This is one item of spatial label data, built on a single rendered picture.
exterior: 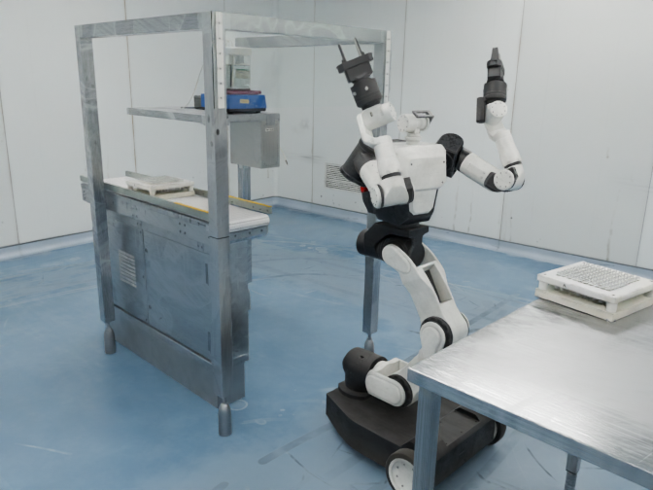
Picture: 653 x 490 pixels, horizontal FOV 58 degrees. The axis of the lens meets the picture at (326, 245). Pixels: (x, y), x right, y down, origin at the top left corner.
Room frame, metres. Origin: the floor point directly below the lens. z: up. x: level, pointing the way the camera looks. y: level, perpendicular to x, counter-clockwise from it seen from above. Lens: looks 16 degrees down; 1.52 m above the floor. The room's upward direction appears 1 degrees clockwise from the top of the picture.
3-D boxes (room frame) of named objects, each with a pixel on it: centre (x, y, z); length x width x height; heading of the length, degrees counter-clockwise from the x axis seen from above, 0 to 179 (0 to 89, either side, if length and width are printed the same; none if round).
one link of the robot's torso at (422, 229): (2.33, -0.26, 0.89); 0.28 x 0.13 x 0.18; 46
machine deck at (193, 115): (2.65, 0.56, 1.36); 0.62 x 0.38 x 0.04; 46
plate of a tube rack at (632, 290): (1.67, -0.81, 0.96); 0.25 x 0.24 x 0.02; 127
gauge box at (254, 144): (2.60, 0.32, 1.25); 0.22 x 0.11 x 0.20; 46
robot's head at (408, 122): (2.26, -0.32, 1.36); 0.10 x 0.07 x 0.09; 125
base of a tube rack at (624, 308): (1.67, -0.81, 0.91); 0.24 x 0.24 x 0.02; 37
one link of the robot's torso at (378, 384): (2.27, -0.32, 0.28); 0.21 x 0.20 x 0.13; 46
